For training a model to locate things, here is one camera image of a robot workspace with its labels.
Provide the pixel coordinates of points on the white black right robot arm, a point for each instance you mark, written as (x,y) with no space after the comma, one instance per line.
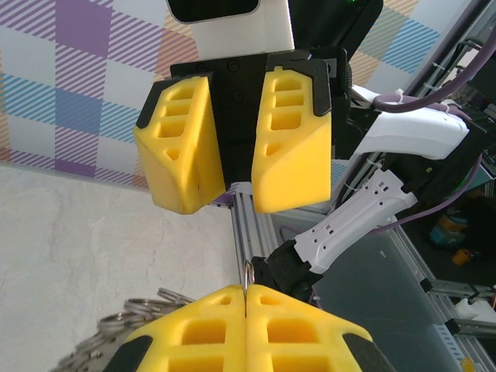
(348,228)

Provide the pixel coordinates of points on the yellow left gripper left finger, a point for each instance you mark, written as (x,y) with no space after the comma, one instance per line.
(236,341)

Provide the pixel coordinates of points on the bunch of silver key rings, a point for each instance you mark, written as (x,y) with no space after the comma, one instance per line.
(143,304)

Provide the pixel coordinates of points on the grey metal tray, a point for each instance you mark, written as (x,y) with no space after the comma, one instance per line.
(368,310)

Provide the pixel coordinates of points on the aluminium frame post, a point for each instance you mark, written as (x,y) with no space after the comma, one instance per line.
(449,46)

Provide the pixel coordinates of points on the long aluminium base rail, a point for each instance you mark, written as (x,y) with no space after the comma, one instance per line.
(252,224)

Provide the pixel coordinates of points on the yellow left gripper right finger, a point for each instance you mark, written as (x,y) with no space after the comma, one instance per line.
(255,341)

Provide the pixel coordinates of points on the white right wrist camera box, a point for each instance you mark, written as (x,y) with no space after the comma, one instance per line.
(240,38)

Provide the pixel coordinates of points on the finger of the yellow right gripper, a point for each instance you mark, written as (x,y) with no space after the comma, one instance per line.
(298,174)
(182,182)

